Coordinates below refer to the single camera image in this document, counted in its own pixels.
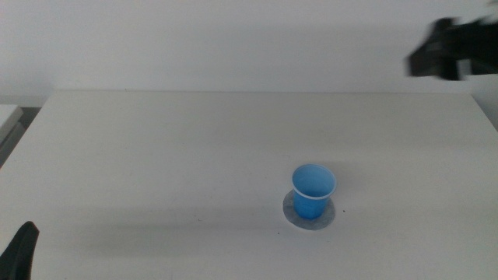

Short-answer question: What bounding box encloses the blue plastic cup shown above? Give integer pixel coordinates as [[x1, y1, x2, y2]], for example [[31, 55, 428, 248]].
[[291, 163, 338, 221]]

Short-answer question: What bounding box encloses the round grey cup mat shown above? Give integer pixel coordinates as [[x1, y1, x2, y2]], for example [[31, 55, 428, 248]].
[[282, 189, 336, 232]]

